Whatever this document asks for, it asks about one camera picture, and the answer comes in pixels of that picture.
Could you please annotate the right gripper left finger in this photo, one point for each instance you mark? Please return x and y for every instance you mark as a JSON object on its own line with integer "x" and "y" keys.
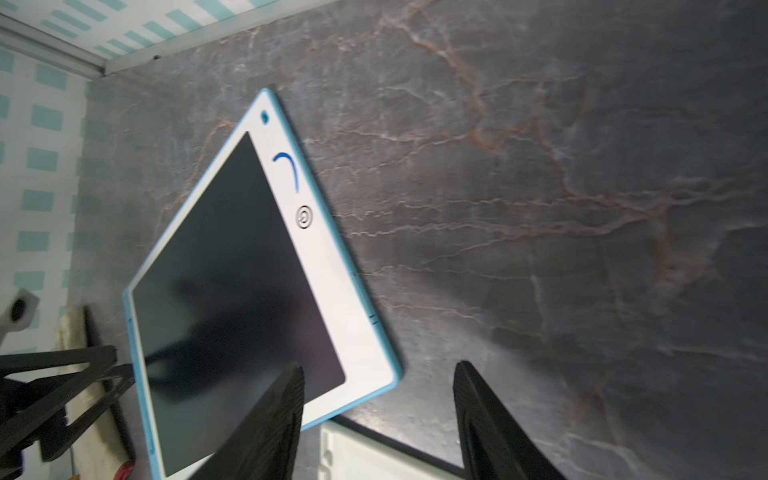
{"x": 264, "y": 445}

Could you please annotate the blue framed drawing tablet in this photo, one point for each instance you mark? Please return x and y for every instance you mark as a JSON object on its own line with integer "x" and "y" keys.
{"x": 251, "y": 276}

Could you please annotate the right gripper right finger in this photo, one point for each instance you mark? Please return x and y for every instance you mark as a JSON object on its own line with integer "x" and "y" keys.
{"x": 493, "y": 444}

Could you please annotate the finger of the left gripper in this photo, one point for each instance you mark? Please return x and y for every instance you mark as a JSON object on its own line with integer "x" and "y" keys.
{"x": 35, "y": 411}

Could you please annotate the white drawing tablet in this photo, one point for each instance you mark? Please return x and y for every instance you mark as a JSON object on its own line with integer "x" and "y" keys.
{"x": 346, "y": 454}

